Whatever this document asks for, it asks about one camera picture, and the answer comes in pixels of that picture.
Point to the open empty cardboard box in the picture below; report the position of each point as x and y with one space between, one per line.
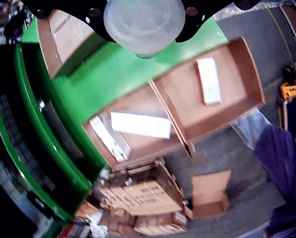
207 198

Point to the white carton red stripe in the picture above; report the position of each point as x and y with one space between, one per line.
209 81

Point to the taped brown carton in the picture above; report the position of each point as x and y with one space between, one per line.
160 223

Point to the orange pallet jack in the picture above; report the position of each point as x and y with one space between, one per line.
292 90

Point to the divided cardboard box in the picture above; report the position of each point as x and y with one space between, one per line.
187 99

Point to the stacked brown cardboard boxes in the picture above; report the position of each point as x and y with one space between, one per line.
137 196

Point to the long white carton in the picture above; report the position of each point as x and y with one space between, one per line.
141 125

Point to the shallow cardboard tray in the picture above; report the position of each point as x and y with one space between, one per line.
63 32

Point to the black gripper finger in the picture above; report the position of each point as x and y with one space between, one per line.
199 11
88 10

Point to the person in purple shirt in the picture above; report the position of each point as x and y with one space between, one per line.
281 158

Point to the green metal shelf unit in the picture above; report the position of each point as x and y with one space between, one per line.
80 181

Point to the white carton black print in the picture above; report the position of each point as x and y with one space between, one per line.
110 138

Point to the wooden pallet frame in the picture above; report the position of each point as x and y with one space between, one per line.
281 114

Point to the white bottle teal label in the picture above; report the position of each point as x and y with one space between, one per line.
144 24

